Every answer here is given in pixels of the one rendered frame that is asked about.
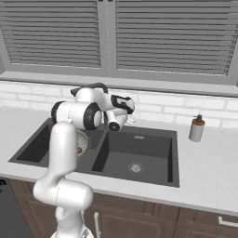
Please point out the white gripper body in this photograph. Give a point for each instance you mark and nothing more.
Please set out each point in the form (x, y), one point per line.
(131, 119)

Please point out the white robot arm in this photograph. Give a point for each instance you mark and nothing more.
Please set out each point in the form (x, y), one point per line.
(63, 155)

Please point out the black double sink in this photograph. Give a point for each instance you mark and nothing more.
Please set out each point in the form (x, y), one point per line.
(139, 148)

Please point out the dark curved sink faucet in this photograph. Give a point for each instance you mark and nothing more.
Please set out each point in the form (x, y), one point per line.
(98, 85)

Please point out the silver metal colander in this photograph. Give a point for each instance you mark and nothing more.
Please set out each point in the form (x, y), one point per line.
(83, 141)

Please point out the brown kiwi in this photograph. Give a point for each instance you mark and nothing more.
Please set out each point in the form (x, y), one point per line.
(79, 150)

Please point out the grey soap dispenser orange collar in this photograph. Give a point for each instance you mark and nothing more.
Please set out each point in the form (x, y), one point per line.
(196, 130)

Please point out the grey window blind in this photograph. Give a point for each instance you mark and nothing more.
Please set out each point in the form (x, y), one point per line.
(173, 34)
(55, 31)

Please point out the brown cabinet door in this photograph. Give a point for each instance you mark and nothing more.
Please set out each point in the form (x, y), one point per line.
(37, 214)
(130, 220)

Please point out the brown drawer front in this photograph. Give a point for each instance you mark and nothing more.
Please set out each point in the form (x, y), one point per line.
(207, 224)

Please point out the dark dishwasher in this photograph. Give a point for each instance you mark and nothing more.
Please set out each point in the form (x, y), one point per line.
(10, 210)

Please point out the grey window frame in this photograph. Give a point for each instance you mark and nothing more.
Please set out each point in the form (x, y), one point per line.
(108, 40)

